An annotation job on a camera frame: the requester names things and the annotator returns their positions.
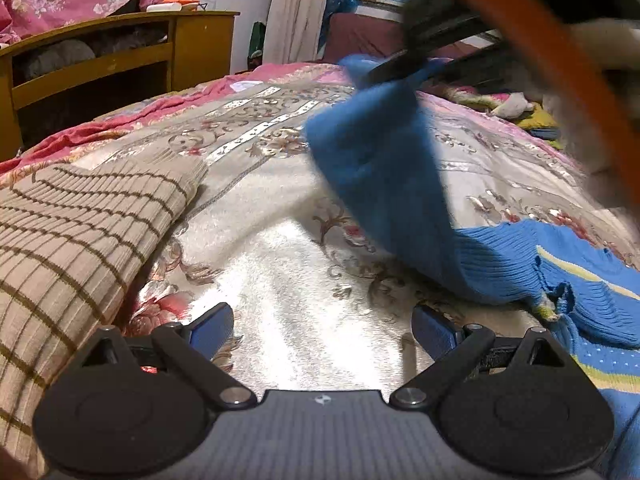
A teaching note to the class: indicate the beige curtain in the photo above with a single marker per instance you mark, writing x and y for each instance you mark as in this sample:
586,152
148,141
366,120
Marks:
295,10

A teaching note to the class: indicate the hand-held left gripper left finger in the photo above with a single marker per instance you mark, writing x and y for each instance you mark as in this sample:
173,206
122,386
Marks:
215,332

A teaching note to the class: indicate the floral bed blanket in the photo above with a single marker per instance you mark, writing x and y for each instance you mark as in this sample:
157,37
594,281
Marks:
280,270

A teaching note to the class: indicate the maroon headboard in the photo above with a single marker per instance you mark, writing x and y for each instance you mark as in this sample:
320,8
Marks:
360,35

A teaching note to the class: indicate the yellow cloth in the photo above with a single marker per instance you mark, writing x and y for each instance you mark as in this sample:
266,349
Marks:
540,121

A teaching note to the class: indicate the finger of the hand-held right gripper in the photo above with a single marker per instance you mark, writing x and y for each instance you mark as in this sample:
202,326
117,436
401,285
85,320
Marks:
430,35

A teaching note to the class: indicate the grey clothes in cabinet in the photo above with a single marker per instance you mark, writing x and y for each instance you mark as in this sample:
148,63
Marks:
60,55

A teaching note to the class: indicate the white flat object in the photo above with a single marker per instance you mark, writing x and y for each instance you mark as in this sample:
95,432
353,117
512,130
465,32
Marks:
165,6

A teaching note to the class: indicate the beige checked knit garment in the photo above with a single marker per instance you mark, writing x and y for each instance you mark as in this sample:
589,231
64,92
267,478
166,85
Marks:
75,260

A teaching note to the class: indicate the wooden cabinet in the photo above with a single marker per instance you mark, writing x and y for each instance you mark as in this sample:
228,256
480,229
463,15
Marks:
200,45

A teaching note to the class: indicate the orange object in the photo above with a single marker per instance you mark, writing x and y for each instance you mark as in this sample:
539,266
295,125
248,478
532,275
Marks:
192,4

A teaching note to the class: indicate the white crumpled cloth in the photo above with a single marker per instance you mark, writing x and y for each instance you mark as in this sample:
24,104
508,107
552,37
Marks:
515,105

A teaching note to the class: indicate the blue knit sweater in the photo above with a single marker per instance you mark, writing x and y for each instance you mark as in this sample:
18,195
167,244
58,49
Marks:
380,170

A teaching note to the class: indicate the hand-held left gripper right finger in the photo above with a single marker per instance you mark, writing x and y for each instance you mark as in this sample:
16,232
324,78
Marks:
432,332

